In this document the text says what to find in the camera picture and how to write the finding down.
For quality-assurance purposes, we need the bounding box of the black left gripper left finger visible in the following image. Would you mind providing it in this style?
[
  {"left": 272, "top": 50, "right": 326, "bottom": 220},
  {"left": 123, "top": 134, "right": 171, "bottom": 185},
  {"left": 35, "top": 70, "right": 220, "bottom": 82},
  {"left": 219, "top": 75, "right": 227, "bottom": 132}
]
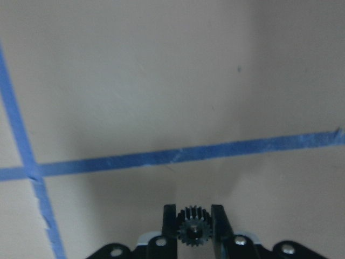
[{"left": 147, "top": 205, "right": 178, "bottom": 259}]

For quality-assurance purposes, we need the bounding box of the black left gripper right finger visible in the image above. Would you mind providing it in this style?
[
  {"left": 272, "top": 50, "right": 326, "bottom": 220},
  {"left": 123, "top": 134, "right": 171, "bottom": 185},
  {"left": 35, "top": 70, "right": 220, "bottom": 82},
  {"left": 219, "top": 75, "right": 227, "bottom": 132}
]
[{"left": 211, "top": 205, "right": 259, "bottom": 259}]

